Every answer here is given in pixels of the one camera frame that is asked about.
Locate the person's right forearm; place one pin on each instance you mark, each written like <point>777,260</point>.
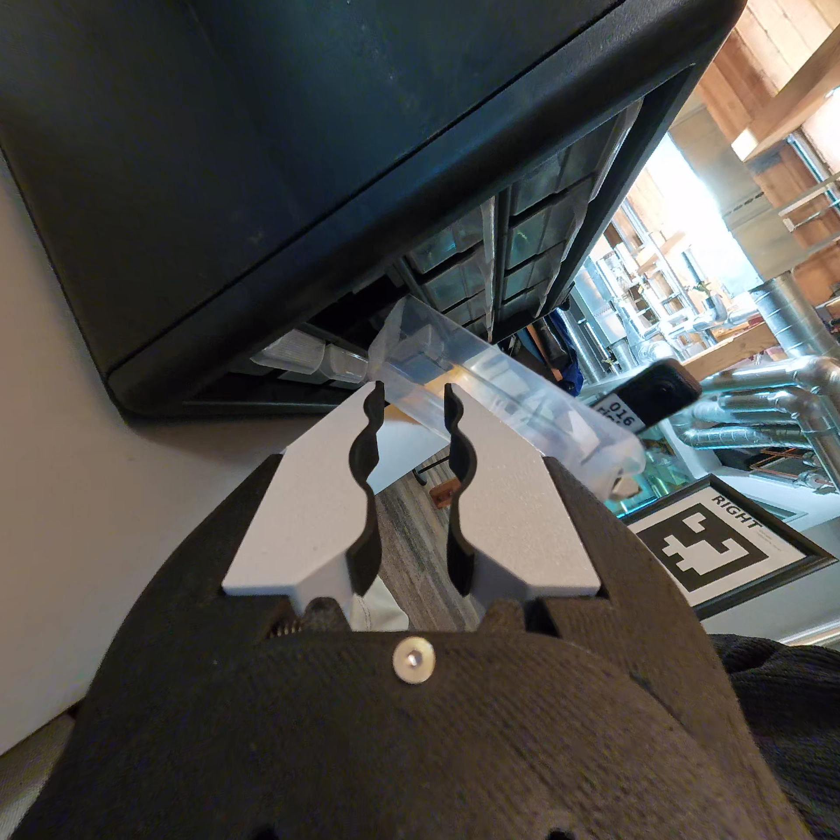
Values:
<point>787,722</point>

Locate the blue cloth bag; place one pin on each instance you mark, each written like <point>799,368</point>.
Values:
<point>568,373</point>

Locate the beige cloth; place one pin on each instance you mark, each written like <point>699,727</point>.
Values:
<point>377,610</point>

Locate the set of clear cabinet drawers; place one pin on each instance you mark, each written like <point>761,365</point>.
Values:
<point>459,282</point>

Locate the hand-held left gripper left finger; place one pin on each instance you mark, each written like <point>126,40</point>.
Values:
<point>295,518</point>

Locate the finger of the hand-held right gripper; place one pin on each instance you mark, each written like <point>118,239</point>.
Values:
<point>625,487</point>

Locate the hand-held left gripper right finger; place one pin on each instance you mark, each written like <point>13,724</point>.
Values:
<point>525,525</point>

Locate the black drawer cabinet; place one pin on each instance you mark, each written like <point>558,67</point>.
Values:
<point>262,164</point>

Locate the long transparent plastic drawer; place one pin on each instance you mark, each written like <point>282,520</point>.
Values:
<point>499,394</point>

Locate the white desk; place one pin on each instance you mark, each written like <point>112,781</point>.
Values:
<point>98,525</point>

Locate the silver ventilation ducts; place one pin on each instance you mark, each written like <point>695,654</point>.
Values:
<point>774,407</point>

